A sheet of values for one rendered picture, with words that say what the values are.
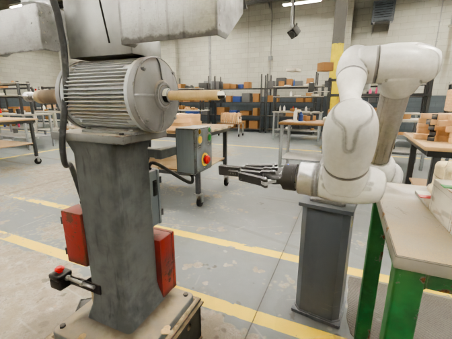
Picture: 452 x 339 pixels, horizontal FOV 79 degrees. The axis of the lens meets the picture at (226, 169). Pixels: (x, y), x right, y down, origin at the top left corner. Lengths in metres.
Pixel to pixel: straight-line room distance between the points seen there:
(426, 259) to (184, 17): 0.76
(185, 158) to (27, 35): 0.69
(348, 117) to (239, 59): 12.22
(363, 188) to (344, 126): 0.19
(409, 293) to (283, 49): 11.78
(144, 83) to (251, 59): 11.71
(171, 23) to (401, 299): 0.83
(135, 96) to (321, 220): 1.11
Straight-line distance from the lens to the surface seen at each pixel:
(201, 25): 0.75
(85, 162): 1.14
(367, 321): 1.42
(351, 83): 1.04
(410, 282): 0.72
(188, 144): 1.17
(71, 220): 1.30
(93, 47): 1.09
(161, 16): 0.82
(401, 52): 1.15
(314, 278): 1.73
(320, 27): 12.16
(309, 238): 1.62
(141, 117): 0.92
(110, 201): 1.10
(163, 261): 1.37
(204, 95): 0.89
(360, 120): 0.59
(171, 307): 1.45
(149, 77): 0.95
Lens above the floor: 1.23
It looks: 14 degrees down
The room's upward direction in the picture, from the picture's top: straight up
